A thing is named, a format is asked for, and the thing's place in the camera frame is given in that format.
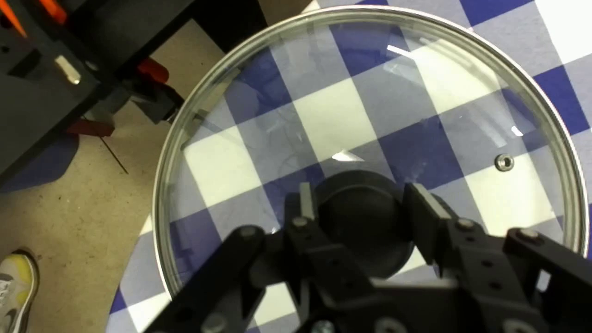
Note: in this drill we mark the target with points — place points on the yellow white sneaker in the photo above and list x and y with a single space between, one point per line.
15 290

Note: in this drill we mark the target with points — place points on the orange clamp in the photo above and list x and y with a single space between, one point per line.
52 11
11 20

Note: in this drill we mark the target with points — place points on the glass lid with black knob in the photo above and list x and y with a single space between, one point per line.
381 118

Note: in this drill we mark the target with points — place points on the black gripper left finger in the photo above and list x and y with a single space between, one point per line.
307 247

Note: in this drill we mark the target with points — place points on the blue white checkered tablecloth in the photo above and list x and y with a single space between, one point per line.
555 38

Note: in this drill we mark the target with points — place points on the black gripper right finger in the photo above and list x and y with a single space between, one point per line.
455 253

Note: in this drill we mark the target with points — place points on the black equipment cart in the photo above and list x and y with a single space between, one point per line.
42 81

